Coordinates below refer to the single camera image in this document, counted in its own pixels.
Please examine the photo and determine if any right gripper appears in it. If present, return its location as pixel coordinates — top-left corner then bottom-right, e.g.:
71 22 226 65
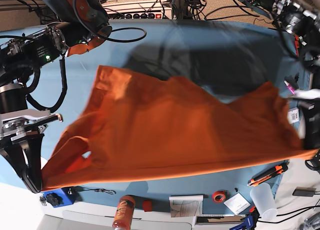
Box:
0 109 63 193

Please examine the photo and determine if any white square card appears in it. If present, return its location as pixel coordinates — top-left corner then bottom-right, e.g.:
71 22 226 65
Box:
223 193 250 215

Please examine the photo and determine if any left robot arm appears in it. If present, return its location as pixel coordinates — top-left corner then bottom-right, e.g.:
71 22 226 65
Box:
238 0 320 149

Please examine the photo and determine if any black power adapter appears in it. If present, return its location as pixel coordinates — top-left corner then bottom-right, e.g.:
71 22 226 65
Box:
292 187 316 197

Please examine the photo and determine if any blue table cloth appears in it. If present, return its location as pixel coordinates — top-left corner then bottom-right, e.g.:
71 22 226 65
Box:
41 20 310 215

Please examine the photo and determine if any spiral notebook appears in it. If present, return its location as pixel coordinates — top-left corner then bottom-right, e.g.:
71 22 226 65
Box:
169 195 204 218

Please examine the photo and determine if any red tape roll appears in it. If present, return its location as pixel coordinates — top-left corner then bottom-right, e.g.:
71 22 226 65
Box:
212 190 228 203

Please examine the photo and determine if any purple glue tube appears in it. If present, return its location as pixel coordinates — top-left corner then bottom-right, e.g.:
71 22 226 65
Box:
284 80 298 95

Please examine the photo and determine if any black lanyard with carabiner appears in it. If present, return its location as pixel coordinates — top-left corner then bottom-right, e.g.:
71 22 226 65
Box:
74 186 117 195

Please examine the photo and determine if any white power strip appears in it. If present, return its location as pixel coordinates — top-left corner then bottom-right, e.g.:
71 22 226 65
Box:
102 0 175 19

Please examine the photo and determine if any blue bar clamp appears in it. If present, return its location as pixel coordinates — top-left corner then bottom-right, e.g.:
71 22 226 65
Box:
230 206 260 230

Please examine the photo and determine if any orange black utility knife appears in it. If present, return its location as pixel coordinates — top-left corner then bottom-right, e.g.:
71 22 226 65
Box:
247 162 288 187

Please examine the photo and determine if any orange t-shirt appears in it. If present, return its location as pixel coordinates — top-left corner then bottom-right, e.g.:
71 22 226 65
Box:
41 66 317 191

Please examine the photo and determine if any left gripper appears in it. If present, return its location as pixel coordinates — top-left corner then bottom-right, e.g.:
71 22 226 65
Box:
288 89 320 150

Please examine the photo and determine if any blue clamp box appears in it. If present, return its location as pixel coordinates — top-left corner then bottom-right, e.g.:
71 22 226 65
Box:
43 187 76 208

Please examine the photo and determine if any orange drink bottle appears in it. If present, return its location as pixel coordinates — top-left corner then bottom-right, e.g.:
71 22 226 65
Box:
112 195 136 230

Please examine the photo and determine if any small red block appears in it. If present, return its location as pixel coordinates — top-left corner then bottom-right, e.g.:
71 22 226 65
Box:
142 200 153 212

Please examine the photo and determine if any clear plastic cup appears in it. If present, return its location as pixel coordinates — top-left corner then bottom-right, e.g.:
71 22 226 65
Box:
250 183 278 222

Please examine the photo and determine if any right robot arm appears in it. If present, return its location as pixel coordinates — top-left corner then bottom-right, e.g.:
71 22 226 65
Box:
0 0 114 193

